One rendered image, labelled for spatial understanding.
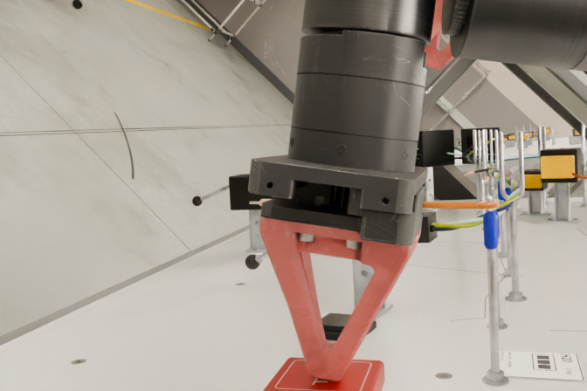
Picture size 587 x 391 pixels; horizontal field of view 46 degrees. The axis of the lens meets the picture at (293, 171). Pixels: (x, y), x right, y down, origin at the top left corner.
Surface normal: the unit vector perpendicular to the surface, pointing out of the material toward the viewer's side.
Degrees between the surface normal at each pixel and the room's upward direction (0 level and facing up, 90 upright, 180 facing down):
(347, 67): 90
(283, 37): 90
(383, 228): 89
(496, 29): 112
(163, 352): 46
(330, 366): 97
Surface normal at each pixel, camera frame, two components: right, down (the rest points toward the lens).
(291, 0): -0.23, 0.07
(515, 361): -0.05, -1.00
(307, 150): -0.72, -0.03
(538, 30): -0.11, 0.65
